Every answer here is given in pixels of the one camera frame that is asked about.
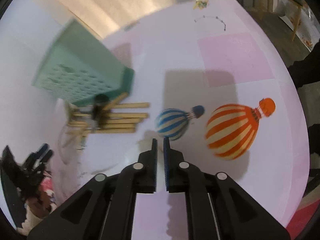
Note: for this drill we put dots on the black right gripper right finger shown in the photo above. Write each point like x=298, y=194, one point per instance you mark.
x=217, y=207

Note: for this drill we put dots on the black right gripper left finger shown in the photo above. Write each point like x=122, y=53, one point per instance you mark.
x=104, y=207

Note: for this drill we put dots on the person's left hand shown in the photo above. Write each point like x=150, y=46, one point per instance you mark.
x=37, y=210

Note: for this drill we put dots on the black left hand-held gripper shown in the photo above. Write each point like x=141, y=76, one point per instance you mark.
x=22, y=181

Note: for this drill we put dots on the pink balloon print tablecloth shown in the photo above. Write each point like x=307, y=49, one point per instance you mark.
x=184, y=56

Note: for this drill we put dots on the green perforated utensil basket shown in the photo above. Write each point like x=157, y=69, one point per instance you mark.
x=77, y=67

